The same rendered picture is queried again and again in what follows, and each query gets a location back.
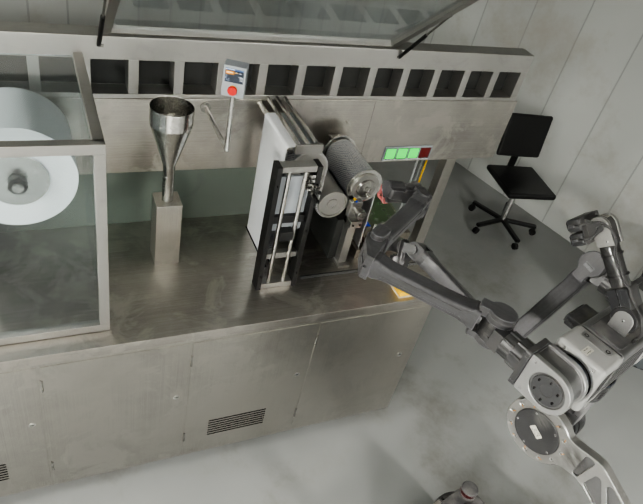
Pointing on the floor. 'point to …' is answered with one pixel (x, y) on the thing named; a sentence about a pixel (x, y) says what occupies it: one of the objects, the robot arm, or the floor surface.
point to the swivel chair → (518, 130)
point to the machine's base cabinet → (187, 396)
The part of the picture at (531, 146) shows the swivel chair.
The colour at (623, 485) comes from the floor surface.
